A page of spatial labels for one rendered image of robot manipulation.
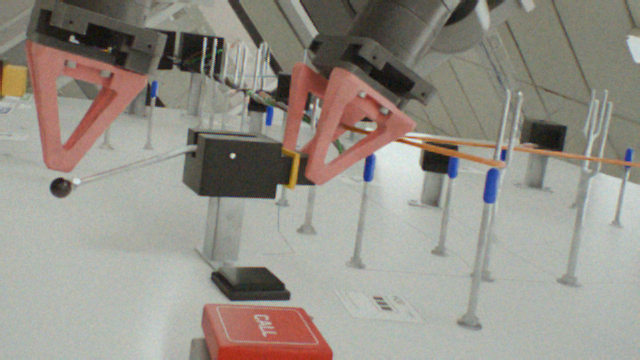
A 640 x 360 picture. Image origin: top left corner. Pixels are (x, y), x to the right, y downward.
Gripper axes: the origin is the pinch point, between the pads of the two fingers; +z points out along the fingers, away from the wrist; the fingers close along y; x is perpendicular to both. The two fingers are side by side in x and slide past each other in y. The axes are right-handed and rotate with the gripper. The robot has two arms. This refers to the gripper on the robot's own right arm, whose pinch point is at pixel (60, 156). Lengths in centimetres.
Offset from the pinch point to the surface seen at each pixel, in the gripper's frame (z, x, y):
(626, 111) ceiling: -50, -361, 302
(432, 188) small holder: -2.2, -42.5, 19.7
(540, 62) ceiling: -71, -349, 368
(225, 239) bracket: 3.5, -12.8, 0.9
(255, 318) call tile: 2.3, -6.9, -18.8
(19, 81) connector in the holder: -1.1, -0.3, 34.4
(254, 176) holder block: -1.8, -12.3, -2.0
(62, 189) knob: 1.9, -0.6, -0.6
